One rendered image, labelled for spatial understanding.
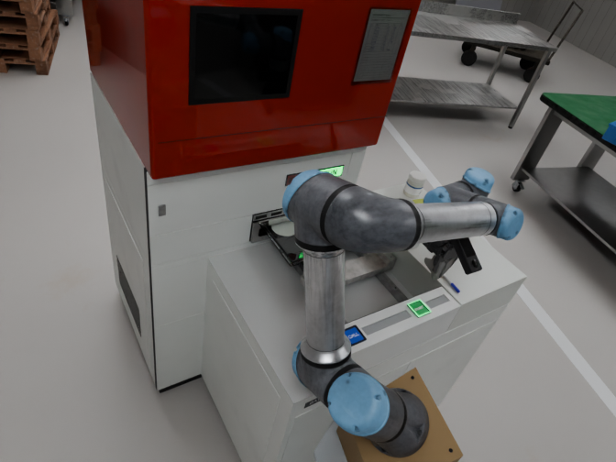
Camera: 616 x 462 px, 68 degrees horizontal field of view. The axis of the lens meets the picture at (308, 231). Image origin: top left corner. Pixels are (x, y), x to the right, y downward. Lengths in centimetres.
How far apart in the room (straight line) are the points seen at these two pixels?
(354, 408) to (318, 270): 29
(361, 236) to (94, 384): 180
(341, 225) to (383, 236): 7
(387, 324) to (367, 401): 48
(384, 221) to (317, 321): 31
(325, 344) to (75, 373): 161
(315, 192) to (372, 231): 13
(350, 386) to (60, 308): 194
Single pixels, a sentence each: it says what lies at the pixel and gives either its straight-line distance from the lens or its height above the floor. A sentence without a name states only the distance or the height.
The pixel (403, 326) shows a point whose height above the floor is 96.
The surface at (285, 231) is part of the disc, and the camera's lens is 172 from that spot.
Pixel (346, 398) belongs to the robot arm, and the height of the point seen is 116.
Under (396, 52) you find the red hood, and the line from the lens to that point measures 157.
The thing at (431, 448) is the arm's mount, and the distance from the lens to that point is 116.
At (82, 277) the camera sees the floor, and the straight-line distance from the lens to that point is 282.
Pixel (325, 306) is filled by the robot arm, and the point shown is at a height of 129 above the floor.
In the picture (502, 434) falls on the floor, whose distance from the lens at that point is 263.
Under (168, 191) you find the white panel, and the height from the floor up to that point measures 114.
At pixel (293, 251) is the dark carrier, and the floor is 90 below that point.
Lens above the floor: 199
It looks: 39 degrees down
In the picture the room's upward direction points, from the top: 13 degrees clockwise
